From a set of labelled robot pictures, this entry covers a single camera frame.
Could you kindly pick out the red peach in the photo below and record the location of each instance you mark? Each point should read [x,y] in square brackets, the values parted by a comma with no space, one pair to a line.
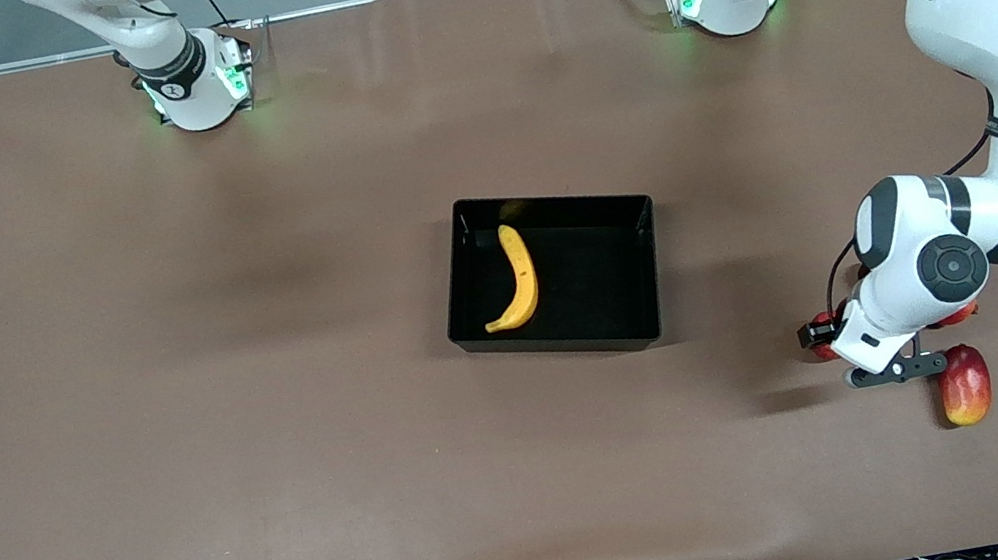
[959,312]

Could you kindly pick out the black plastic box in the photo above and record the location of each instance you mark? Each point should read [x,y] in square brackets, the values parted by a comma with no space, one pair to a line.
[601,283]

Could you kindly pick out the small red apple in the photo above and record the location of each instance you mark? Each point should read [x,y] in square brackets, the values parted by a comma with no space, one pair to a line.
[824,354]

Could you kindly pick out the yellow banana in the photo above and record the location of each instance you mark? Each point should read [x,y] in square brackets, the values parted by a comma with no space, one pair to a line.
[521,276]

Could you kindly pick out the brown table mat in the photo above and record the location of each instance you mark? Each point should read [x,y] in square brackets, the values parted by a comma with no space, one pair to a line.
[179,425]

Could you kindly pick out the red yellow mango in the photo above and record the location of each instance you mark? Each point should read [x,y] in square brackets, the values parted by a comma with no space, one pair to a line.
[966,384]

